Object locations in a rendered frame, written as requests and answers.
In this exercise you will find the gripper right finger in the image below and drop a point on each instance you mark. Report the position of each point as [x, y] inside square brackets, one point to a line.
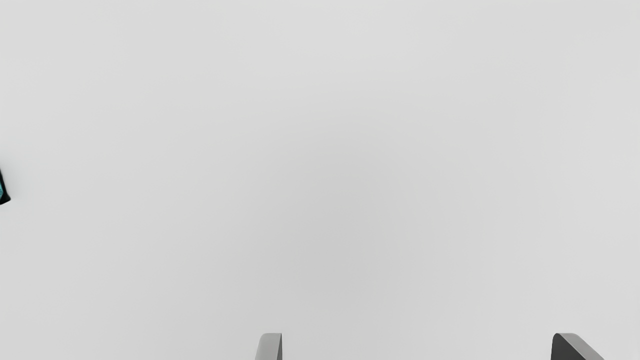
[570, 350]

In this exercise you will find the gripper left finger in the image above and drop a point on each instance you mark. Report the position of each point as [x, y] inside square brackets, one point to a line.
[270, 348]

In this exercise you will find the teal faceted mug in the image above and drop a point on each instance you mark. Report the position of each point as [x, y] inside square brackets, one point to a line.
[2, 190]

